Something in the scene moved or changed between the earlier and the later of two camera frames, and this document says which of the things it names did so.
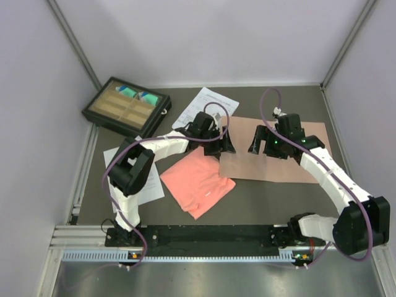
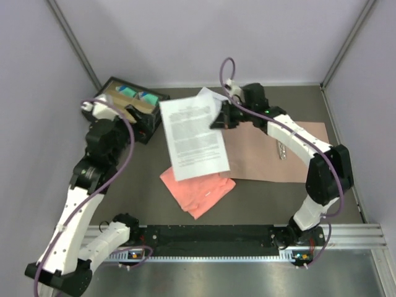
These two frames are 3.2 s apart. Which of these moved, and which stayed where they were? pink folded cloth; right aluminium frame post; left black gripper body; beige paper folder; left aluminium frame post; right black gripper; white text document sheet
Moved: white text document sheet; right black gripper; left black gripper body
Stayed: beige paper folder; left aluminium frame post; pink folded cloth; right aluminium frame post
